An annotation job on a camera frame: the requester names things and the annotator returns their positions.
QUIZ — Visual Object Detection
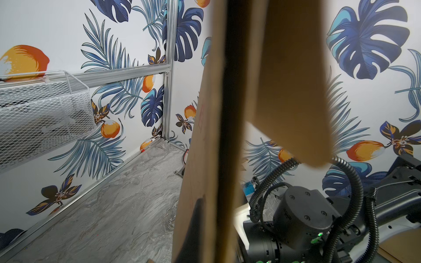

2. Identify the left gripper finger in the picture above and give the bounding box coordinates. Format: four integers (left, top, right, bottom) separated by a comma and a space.
174, 198, 205, 263

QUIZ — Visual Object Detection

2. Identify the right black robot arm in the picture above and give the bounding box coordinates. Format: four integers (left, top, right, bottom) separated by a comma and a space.
235, 154, 421, 263

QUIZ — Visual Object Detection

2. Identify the white mesh wall basket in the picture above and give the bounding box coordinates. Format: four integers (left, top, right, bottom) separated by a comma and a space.
1, 71, 96, 173

